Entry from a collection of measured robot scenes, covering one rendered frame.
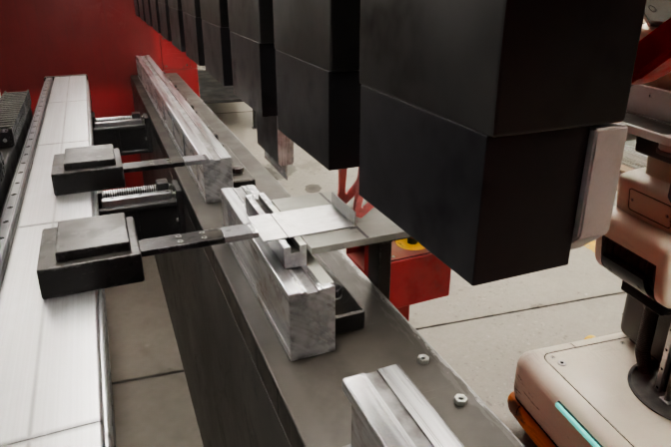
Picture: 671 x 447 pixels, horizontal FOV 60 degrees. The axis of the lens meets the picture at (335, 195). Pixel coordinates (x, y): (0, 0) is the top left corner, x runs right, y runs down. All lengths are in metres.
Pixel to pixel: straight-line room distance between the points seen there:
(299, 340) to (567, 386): 1.14
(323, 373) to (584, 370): 1.20
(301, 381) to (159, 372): 1.54
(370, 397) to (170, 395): 1.61
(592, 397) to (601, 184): 1.44
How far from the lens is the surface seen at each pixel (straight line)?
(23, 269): 0.81
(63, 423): 0.55
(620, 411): 1.73
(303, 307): 0.71
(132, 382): 2.22
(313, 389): 0.71
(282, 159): 0.72
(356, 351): 0.76
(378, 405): 0.54
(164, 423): 2.03
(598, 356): 1.91
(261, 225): 0.80
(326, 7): 0.45
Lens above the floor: 1.33
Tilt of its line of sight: 21 degrees down
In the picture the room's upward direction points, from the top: straight up
